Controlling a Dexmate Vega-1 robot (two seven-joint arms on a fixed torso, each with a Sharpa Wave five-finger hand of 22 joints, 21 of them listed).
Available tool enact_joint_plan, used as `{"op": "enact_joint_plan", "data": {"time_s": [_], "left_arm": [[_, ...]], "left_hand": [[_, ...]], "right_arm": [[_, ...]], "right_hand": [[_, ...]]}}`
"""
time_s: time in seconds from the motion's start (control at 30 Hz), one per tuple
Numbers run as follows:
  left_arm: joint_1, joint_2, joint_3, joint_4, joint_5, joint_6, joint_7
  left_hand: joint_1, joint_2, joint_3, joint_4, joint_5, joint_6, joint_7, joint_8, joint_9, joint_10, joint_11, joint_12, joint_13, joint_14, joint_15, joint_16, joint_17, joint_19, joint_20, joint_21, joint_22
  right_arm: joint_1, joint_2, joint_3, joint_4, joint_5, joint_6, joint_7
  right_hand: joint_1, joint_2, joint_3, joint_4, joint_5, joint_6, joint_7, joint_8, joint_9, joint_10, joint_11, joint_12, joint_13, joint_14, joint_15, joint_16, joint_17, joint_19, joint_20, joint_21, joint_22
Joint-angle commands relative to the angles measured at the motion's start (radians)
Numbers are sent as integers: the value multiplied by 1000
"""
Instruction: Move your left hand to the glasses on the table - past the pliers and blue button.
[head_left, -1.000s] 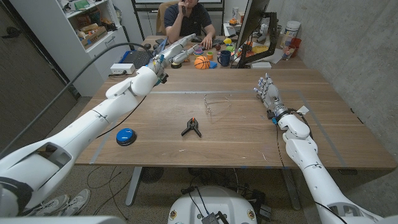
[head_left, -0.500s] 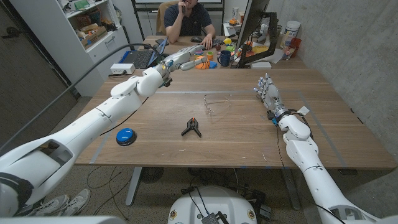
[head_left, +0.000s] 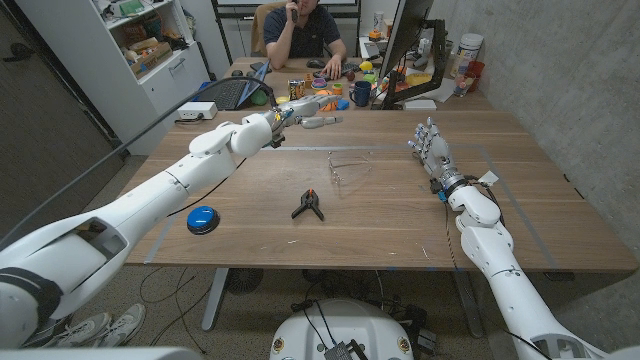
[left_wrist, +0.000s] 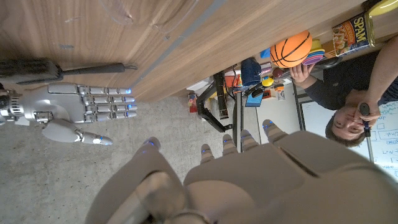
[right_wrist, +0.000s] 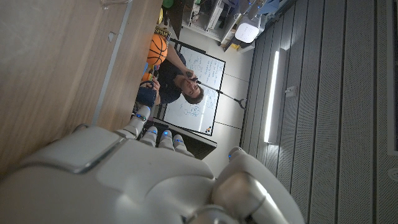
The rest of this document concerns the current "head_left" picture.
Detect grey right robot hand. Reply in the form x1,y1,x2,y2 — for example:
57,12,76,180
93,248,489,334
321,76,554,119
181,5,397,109
406,116,467,195

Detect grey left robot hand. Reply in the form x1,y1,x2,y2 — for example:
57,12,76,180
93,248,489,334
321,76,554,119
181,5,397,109
263,93,345,150

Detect clear safety glasses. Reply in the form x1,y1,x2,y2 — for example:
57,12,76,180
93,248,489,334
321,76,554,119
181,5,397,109
327,151,374,186

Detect black spring clamp pliers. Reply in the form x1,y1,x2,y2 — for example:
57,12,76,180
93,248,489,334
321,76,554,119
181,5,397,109
290,188,325,222

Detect blue push button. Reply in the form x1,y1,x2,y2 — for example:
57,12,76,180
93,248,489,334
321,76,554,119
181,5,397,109
186,205,222,236

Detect black keyboard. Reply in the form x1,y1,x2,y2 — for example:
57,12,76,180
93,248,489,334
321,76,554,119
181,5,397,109
313,60,362,81

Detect dark blue mug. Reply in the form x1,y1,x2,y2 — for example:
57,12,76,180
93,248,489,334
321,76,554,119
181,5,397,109
348,80,373,108

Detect open laptop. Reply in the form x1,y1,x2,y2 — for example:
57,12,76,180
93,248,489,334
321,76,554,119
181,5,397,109
192,59,272,112

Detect person in dark polo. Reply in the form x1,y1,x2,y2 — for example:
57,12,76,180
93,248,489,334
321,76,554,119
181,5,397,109
263,0,348,81

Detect red cup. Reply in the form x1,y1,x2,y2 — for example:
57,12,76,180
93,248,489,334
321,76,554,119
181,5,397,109
465,60,486,93

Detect white round canister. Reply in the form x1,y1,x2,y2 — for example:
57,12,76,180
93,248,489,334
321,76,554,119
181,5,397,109
449,32,485,79

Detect white power strip box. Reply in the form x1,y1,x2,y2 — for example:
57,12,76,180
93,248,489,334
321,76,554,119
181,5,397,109
176,101,219,121

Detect black computer monitor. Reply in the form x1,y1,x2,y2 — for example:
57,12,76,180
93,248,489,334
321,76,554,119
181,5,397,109
377,0,435,80

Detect cardboard box on shelf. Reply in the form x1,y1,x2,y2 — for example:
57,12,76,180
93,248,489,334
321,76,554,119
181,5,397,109
128,41,174,80

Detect white shelf cabinet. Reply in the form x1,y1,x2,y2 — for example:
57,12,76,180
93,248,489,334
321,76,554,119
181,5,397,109
14,0,211,156

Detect white robot torso base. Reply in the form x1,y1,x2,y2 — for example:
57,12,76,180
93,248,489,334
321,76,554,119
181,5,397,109
269,298,415,360

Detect white sneaker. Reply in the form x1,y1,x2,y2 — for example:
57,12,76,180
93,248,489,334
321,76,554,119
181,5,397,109
92,302,147,349
42,312,113,349

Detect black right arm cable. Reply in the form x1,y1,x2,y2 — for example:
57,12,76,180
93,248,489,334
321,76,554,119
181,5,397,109
439,174,554,360

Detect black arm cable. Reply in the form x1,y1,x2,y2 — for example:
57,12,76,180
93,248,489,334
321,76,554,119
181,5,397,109
439,174,554,360
0,75,279,251

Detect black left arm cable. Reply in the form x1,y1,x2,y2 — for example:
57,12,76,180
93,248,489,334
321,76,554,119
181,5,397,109
0,75,279,251

